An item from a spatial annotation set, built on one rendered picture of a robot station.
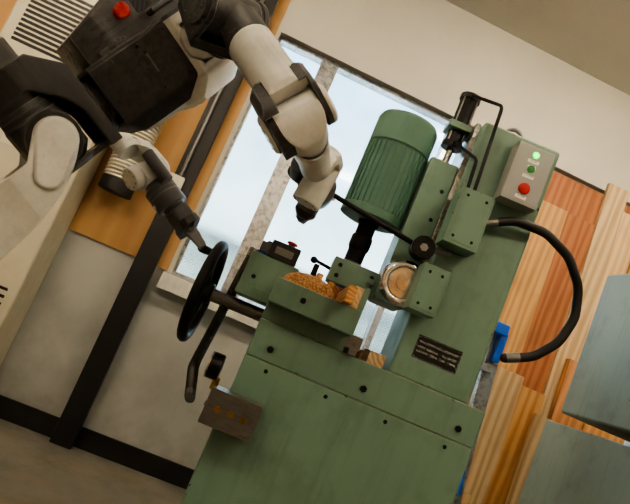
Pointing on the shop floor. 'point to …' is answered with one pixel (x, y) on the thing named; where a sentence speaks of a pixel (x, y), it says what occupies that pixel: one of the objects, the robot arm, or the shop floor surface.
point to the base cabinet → (322, 450)
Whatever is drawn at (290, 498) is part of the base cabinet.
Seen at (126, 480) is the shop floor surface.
